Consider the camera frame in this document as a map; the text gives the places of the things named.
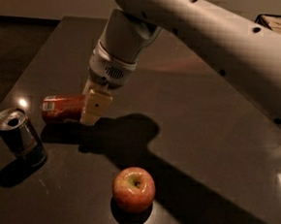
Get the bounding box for red coke can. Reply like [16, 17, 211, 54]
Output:
[41, 94, 85, 123]

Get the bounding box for black wire basket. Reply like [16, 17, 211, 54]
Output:
[256, 14, 281, 30]

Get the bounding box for blue silver redbull can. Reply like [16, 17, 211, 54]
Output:
[0, 108, 47, 168]

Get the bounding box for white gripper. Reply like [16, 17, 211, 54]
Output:
[80, 42, 137, 126]

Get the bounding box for red apple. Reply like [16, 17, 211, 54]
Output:
[112, 167, 156, 213]

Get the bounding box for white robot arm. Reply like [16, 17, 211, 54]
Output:
[80, 0, 281, 129]

